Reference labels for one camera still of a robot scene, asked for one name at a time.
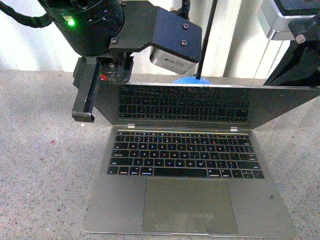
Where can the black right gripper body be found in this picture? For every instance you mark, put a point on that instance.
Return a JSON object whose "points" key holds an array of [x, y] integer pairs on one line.
{"points": [[115, 69]]}

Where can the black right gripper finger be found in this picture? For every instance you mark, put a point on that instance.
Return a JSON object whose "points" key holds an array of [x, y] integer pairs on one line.
{"points": [[86, 79]]}

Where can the grey laptop with black keyboard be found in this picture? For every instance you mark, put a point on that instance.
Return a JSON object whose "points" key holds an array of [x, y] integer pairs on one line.
{"points": [[182, 159]]}

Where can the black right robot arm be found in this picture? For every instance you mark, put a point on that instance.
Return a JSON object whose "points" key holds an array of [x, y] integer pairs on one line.
{"points": [[89, 26]]}

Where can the blue gooseneck desk lamp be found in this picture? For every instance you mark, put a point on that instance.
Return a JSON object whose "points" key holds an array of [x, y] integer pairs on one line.
{"points": [[197, 79]]}

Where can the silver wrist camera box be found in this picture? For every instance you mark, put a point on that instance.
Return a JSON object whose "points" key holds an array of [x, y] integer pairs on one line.
{"points": [[170, 62]]}

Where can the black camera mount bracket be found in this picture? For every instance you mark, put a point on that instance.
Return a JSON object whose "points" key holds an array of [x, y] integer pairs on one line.
{"points": [[148, 25]]}

